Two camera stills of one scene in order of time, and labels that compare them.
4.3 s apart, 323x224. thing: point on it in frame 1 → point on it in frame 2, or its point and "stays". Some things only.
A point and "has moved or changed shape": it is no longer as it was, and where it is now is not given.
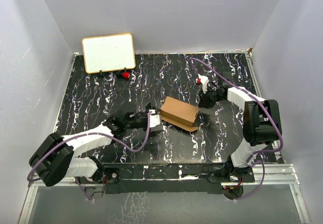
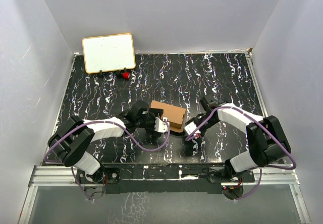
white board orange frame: (109, 52) stays
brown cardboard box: (179, 114) has moved or changed shape
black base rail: (174, 178) stays
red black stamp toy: (125, 74) stays
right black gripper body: (211, 97) → (203, 129)
